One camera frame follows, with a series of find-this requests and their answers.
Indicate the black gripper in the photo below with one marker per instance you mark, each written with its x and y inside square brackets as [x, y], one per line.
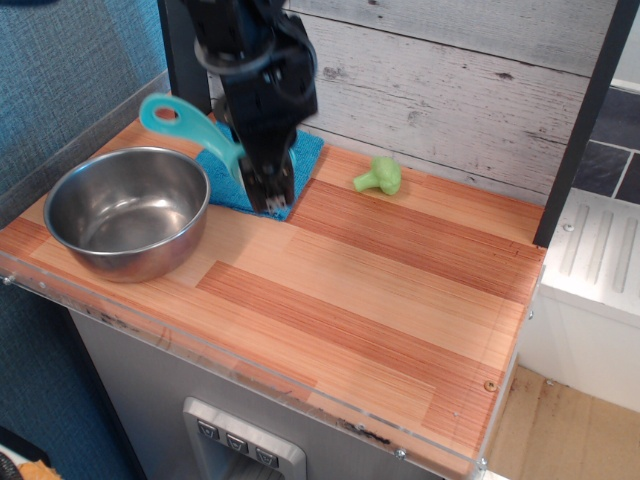
[266, 106]

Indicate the light blue dish brush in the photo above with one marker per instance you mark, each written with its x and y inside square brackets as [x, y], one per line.
[172, 116]

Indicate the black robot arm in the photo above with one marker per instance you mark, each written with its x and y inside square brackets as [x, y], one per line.
[233, 37]

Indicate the silver metal bowl pan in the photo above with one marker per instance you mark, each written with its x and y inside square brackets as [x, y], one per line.
[130, 215]

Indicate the blue microfiber cloth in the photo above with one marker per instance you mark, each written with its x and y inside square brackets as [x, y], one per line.
[226, 192]

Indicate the green toy broccoli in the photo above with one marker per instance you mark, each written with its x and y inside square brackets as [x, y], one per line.
[385, 174]

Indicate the clear acrylic edge guard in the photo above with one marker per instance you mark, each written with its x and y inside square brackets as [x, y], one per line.
[408, 355]

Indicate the grey toy cabinet front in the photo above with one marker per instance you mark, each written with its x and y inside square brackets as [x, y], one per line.
[147, 387]

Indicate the silver dispenser button panel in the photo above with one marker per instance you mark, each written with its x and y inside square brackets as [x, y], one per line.
[228, 447]

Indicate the white toy sink drainboard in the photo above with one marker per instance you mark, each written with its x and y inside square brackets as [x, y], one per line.
[583, 326]

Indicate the yellow object at corner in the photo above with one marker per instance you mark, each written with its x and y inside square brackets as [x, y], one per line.
[38, 471]

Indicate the dark left shelf post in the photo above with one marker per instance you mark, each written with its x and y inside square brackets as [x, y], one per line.
[188, 79]

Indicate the dark shelf post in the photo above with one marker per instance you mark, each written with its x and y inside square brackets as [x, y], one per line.
[188, 79]
[607, 61]

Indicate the dark right shelf post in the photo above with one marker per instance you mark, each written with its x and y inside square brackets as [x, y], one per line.
[607, 61]

